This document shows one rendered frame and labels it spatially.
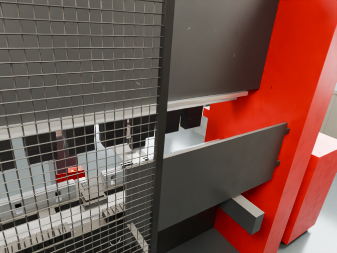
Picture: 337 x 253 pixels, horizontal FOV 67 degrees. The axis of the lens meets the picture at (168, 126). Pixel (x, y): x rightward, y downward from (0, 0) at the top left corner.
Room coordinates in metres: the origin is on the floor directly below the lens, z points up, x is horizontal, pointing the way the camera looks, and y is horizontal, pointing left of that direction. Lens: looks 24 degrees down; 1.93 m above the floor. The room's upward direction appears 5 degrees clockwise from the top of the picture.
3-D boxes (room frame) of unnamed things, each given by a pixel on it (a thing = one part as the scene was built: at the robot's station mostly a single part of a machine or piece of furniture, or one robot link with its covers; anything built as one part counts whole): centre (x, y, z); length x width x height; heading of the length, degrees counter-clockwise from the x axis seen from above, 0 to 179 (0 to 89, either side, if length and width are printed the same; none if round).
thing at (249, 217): (1.43, -0.40, 0.81); 0.64 x 0.08 x 0.14; 36
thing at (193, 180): (1.20, -0.30, 1.12); 1.13 x 0.02 x 0.44; 126
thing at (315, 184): (2.07, -1.23, 0.50); 0.51 x 0.50 x 1.00; 36
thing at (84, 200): (1.12, 0.41, 1.01); 0.26 x 0.12 x 0.05; 36
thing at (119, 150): (1.60, 0.28, 1.00); 0.26 x 0.18 x 0.01; 36
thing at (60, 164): (1.80, 0.87, 0.50); 0.18 x 0.18 x 1.00; 47
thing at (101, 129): (1.37, 0.33, 1.26); 0.15 x 0.09 x 0.17; 126
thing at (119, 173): (1.44, 0.23, 0.92); 0.39 x 0.06 x 0.10; 126
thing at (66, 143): (1.26, 0.49, 1.26); 0.15 x 0.09 x 0.17; 126
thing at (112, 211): (1.03, 0.12, 1.02); 0.37 x 0.06 x 0.04; 126
